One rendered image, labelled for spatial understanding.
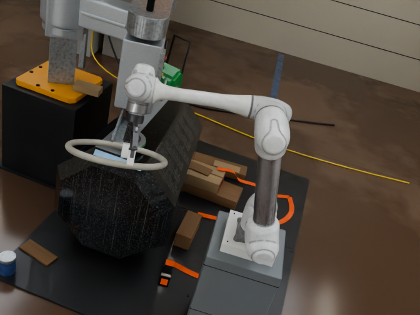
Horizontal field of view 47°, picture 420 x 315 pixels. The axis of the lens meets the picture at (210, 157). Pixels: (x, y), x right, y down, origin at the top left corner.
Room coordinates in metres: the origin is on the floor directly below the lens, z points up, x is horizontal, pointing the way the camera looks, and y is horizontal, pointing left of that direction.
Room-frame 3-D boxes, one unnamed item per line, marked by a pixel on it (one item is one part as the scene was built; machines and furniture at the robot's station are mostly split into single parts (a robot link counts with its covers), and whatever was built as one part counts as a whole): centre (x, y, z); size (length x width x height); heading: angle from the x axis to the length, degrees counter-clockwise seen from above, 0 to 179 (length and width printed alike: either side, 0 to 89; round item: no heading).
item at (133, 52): (2.66, 0.53, 1.32); 0.36 x 0.22 x 0.45; 8
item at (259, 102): (1.91, -0.20, 1.62); 0.18 x 0.14 x 0.13; 97
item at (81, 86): (3.22, 1.02, 0.81); 0.20 x 0.10 x 0.05; 90
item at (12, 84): (3.30, 1.26, 0.37); 0.66 x 0.66 x 0.74; 82
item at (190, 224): (2.82, 0.02, 0.07); 0.30 x 0.12 x 0.12; 173
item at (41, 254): (2.26, 0.93, 0.02); 0.25 x 0.10 x 0.01; 69
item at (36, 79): (3.30, 1.26, 0.76); 0.49 x 0.49 x 0.05; 82
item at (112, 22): (3.28, 1.06, 1.37); 0.74 x 0.34 x 0.25; 84
